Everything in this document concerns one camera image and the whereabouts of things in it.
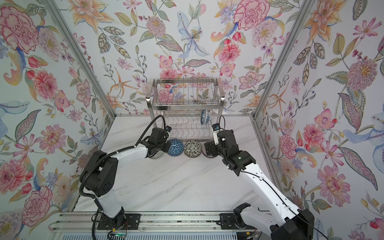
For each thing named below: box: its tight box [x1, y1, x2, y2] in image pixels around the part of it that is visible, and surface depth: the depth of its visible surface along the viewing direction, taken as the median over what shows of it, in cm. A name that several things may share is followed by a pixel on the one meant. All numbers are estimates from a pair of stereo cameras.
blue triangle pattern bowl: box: [167, 138, 184, 156], surface depth 100 cm
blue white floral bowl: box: [200, 109, 211, 125], surface depth 109 cm
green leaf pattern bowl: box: [184, 140, 202, 158], surface depth 99 cm
